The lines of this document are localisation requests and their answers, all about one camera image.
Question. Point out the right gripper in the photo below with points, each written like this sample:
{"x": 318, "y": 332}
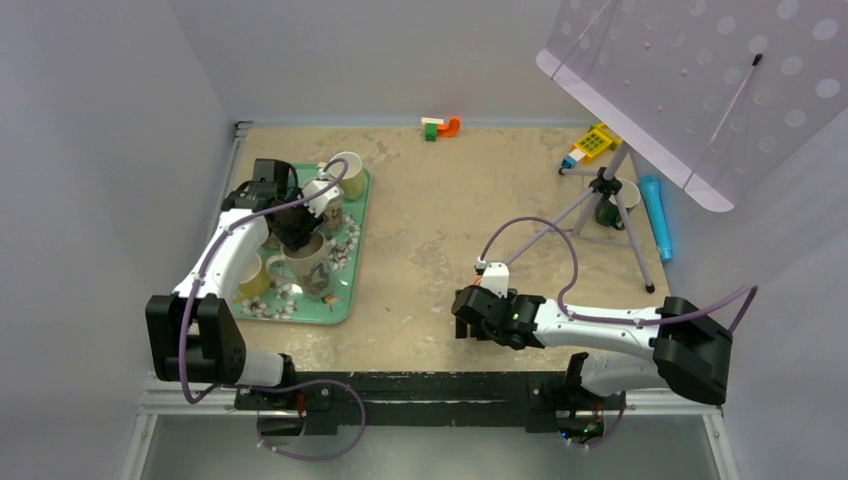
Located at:
{"x": 462, "y": 328}

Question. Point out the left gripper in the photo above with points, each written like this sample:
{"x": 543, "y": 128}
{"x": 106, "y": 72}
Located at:
{"x": 299, "y": 237}

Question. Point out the beige floral mug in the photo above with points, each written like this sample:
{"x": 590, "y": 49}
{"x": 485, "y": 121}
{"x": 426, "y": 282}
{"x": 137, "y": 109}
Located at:
{"x": 333, "y": 216}

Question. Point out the tan floral mug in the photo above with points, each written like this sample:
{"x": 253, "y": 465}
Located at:
{"x": 309, "y": 265}

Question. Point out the yellow mug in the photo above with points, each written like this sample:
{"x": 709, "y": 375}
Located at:
{"x": 255, "y": 280}

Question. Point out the light green mug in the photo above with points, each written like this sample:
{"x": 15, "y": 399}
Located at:
{"x": 353, "y": 183}

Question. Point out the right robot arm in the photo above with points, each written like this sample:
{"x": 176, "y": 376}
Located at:
{"x": 671, "y": 346}

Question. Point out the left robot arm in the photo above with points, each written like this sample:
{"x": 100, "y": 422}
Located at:
{"x": 192, "y": 332}

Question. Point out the green floral tray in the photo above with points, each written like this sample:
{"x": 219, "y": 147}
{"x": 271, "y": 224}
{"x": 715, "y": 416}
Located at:
{"x": 285, "y": 299}

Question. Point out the tripod stand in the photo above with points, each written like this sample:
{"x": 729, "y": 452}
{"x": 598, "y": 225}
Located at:
{"x": 603, "y": 187}

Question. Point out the orange green block toy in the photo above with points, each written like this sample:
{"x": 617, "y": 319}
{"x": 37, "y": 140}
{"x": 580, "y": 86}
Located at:
{"x": 435, "y": 128}

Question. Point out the blue cylinder toy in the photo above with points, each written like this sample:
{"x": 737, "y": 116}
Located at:
{"x": 651, "y": 193}

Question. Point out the perforated white panel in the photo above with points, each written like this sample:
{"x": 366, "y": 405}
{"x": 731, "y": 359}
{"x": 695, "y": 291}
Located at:
{"x": 714, "y": 94}

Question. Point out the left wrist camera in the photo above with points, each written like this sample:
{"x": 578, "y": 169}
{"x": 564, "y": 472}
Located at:
{"x": 321, "y": 196}

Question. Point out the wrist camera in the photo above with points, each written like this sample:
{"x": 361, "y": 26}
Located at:
{"x": 321, "y": 196}
{"x": 493, "y": 276}

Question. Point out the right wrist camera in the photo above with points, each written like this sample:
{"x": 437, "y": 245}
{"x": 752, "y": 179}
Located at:
{"x": 493, "y": 276}

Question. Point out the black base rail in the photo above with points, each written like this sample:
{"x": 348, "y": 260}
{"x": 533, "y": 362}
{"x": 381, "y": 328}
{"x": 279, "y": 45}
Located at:
{"x": 535, "y": 401}

